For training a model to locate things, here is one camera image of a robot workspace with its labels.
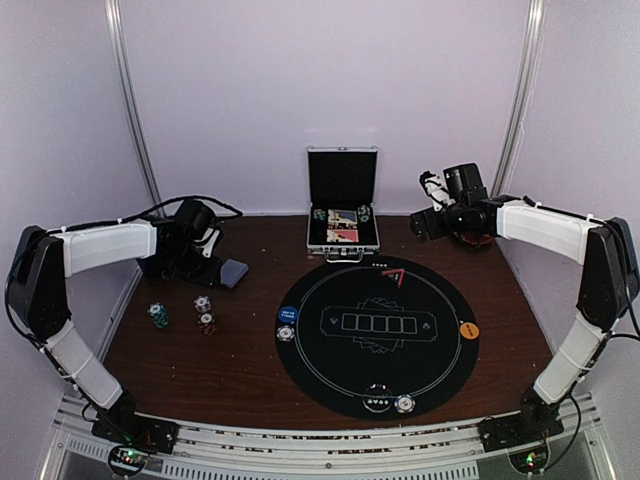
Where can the chips in case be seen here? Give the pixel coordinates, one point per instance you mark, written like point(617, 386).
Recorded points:
point(364, 214)
point(319, 215)

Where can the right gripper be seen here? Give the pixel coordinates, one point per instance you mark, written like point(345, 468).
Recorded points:
point(419, 226)

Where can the orange big blind button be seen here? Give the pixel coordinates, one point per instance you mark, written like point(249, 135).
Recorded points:
point(469, 330)

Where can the front aluminium rail base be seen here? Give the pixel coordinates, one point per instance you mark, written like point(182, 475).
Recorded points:
point(452, 450)

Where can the left aluminium frame post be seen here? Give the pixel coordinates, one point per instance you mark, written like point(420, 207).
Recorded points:
point(117, 37)

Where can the card box in case upper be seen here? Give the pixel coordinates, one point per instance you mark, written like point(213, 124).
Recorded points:
point(342, 216)

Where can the card box in case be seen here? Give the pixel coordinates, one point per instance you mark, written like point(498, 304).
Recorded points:
point(342, 216)
point(342, 236)

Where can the right aluminium frame post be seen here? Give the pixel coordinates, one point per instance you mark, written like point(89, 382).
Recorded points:
point(523, 92)

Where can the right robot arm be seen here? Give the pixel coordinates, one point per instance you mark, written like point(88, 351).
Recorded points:
point(602, 250)

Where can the chips in case left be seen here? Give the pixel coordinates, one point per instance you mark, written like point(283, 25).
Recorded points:
point(319, 215)

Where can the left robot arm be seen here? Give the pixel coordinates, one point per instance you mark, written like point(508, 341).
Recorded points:
point(36, 299)

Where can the round black poker mat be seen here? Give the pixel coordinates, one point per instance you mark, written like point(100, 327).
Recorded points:
point(382, 320)

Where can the blue-backed card deck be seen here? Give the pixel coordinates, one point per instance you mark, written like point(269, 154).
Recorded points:
point(232, 272)

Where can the aluminium frame post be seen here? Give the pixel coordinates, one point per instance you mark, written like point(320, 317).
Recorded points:
point(523, 92)
point(117, 37)

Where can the orange 100 chip stack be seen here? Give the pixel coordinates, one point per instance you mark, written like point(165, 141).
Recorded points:
point(206, 323)

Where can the green 50 chip stack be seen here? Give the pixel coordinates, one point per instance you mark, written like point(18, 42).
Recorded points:
point(159, 315)

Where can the aluminium poker case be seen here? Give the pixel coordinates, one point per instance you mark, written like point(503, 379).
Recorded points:
point(342, 178)

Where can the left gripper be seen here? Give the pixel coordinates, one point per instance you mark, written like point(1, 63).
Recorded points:
point(210, 277)

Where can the blue small blind button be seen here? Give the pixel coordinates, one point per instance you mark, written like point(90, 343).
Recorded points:
point(288, 315)

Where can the clear dealer button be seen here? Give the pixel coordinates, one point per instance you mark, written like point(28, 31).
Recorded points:
point(377, 398)

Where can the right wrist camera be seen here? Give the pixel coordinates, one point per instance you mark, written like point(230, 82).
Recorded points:
point(435, 189)

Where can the card box in case lower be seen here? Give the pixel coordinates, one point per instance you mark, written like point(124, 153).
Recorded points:
point(342, 236)

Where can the red saucer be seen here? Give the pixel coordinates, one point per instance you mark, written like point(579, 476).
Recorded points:
point(475, 243)

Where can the chips in case right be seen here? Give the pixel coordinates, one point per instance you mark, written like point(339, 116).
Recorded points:
point(364, 214)

